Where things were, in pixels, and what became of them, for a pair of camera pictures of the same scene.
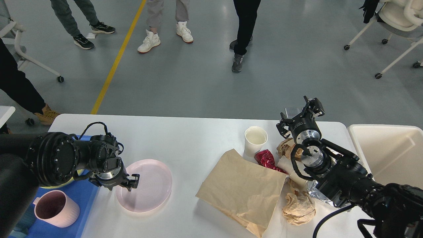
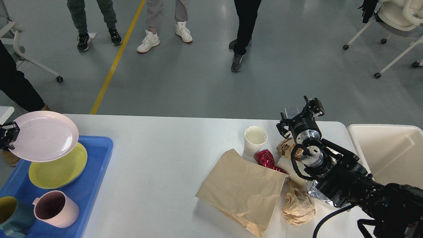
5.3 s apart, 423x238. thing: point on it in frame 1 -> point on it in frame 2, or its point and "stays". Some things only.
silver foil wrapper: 315,192 stays
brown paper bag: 249,191 stays
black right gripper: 303,126 stays
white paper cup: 255,138 stays
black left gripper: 114,177 -> 12,130
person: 62,9 -> 77,9
